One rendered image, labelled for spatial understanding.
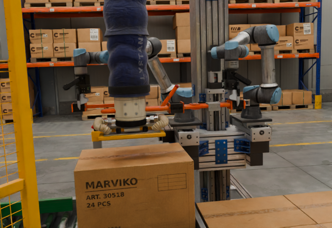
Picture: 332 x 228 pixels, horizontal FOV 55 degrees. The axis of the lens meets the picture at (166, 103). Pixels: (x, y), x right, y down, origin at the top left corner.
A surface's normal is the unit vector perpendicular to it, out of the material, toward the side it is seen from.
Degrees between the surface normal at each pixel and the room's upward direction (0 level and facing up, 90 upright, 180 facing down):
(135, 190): 90
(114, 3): 73
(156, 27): 90
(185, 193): 90
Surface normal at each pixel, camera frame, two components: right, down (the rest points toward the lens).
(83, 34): 0.04, 0.11
